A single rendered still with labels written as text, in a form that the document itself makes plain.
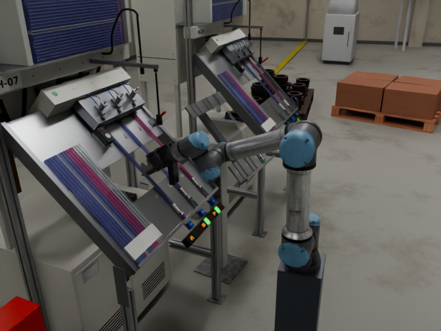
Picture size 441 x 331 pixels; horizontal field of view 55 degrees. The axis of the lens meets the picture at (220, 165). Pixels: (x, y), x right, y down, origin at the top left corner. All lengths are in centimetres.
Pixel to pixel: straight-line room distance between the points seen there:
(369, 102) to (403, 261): 280
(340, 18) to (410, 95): 379
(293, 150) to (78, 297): 106
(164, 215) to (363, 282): 140
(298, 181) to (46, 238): 115
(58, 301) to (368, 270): 180
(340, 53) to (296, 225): 739
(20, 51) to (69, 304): 101
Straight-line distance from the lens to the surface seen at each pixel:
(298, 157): 143
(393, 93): 530
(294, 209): 155
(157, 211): 177
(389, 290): 272
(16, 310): 145
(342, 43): 879
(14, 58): 170
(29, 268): 194
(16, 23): 165
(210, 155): 164
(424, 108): 528
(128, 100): 201
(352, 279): 274
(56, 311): 205
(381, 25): 1163
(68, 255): 190
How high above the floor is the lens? 168
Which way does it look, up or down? 24 degrees down
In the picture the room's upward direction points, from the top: 1 degrees counter-clockwise
